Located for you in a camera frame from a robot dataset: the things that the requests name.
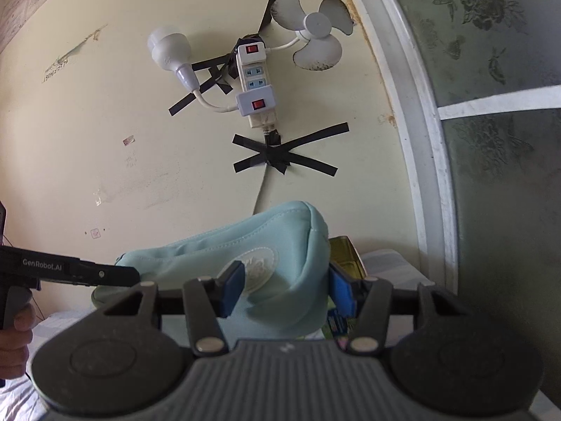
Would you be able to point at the pink biscuit tin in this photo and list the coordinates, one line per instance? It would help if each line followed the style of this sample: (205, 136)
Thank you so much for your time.
(346, 254)

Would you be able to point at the black tape cross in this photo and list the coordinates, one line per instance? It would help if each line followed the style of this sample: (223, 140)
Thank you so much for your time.
(276, 158)

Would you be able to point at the person's left hand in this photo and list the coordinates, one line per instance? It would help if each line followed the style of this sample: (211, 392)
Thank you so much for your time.
(15, 351)

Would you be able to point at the teal zip pouch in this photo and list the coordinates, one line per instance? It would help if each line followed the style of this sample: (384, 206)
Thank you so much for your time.
(271, 232)

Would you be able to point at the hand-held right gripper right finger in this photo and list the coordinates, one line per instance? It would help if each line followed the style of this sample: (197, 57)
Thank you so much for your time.
(342, 291)

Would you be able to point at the white switch adapter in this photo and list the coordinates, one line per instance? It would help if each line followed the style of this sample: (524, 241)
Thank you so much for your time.
(256, 101)

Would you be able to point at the white window frame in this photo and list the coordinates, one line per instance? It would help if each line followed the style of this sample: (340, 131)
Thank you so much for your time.
(420, 96)

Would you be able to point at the long black tape strip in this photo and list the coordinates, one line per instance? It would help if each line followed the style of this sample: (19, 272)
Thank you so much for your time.
(268, 8)

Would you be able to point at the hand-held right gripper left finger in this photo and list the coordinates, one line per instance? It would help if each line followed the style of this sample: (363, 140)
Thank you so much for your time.
(232, 289)

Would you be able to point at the paper wall chart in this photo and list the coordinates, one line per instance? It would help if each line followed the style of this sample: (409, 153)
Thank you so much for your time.
(22, 4)

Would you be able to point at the white power strip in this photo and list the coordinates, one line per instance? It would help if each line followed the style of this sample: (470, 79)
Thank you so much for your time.
(252, 65)

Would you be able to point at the small red wall sticker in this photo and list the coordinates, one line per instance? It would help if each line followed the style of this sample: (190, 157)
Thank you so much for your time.
(128, 141)

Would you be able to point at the white bulb lamp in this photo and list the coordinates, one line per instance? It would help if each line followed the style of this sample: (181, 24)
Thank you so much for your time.
(168, 48)

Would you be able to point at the floral frosted window glass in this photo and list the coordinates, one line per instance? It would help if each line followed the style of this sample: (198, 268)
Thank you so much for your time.
(504, 44)

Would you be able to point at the small white fan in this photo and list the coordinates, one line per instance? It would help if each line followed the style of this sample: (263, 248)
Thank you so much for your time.
(317, 24)

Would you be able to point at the crossed black tape strips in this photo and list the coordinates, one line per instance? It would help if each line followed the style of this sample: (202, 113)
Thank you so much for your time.
(210, 63)

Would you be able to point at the small square wall sticker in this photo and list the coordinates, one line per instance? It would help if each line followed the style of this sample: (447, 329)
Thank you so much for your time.
(95, 233)

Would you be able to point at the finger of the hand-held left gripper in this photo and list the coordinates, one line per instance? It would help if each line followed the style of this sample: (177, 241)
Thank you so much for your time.
(116, 275)

